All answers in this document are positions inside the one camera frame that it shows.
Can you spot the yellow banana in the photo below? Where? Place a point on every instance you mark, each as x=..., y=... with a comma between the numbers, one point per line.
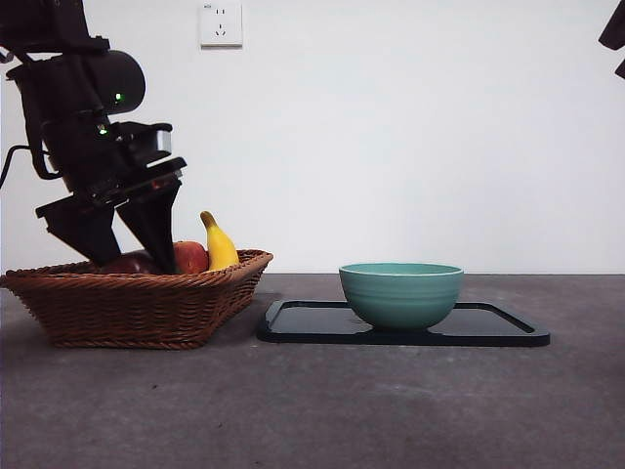
x=222, y=249

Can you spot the brown wicker basket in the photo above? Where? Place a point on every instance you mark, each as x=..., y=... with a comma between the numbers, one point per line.
x=127, y=312

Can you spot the white wall socket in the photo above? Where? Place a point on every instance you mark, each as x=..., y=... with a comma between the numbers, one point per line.
x=221, y=24

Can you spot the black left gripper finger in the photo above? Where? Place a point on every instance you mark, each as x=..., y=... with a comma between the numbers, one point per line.
x=85, y=234
x=151, y=220

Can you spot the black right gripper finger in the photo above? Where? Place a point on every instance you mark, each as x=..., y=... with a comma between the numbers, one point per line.
x=616, y=29
x=621, y=69

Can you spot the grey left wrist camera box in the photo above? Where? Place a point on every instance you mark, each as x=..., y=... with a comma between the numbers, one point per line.
x=163, y=141

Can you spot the red apple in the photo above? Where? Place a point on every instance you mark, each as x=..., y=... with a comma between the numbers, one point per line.
x=193, y=259

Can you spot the black rectangular tray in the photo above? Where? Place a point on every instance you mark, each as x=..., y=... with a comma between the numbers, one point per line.
x=312, y=325

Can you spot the teal ceramic bowl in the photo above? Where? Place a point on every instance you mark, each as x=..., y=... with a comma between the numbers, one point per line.
x=400, y=298

